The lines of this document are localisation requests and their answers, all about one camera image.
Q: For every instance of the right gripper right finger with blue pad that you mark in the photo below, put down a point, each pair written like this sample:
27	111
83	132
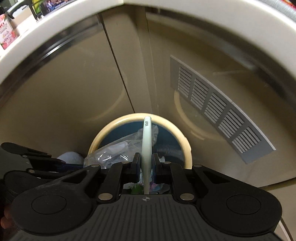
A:
173	175

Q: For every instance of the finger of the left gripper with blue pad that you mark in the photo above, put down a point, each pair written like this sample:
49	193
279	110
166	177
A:
40	161

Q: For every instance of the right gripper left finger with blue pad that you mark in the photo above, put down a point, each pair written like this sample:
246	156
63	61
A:
118	175

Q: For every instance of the clear plastic bag with trash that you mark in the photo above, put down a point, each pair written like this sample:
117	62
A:
122	149

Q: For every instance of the pale green toothbrush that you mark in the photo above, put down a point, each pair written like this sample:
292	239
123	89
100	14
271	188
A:
146	164

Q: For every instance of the blue trash bin cream rim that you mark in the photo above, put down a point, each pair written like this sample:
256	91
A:
171	146

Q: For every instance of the grey fuzzy left slipper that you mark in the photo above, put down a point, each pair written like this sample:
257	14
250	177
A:
71	158

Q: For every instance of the grey cabinet vent grille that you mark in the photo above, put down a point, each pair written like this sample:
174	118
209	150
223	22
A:
230	121

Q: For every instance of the pink soap bottle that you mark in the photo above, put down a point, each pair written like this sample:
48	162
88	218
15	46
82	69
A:
8	34

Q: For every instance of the smartphone playing video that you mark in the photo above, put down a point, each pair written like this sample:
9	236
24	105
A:
48	6

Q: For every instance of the grey cloth mat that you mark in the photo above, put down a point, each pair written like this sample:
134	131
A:
286	7

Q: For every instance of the black wire condiment rack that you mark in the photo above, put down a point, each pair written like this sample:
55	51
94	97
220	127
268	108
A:
34	6

